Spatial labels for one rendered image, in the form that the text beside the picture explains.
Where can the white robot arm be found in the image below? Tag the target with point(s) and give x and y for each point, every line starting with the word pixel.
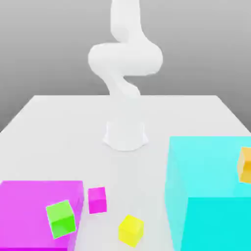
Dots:
pixel 125 58

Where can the small magenta cube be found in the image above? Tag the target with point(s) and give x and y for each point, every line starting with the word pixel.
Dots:
pixel 97 200

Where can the small yellow cube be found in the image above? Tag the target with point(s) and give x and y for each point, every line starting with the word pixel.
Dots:
pixel 131 230

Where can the small green cube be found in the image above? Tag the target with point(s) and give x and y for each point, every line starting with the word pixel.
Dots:
pixel 61 219

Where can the small orange cube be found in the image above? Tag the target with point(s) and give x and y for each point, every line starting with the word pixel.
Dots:
pixel 245 166

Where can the large cyan box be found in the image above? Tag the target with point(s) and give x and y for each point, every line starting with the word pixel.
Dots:
pixel 207 196

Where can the large magenta box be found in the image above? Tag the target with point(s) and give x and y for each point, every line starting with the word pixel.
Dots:
pixel 23 211

